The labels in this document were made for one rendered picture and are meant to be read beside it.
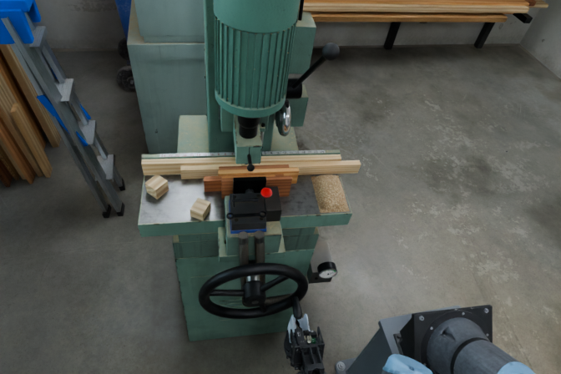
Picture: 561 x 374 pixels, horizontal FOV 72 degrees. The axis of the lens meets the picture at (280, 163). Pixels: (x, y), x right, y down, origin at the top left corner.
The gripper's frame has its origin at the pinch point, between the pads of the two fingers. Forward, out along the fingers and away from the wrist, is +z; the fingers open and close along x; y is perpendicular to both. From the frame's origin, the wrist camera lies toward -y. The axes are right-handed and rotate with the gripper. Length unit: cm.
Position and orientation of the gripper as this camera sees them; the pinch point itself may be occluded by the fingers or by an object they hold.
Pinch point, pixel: (295, 320)
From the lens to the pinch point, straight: 111.8
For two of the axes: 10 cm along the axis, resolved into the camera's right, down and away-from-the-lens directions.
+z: -1.7, -4.4, 8.8
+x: -9.8, 0.3, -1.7
